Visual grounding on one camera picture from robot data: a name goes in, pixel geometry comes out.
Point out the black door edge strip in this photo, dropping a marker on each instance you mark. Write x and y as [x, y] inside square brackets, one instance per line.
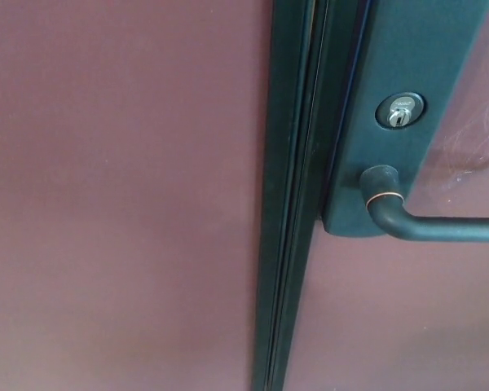
[285, 163]
[324, 142]

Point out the silver lock cylinder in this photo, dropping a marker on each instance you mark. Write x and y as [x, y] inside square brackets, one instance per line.
[399, 114]

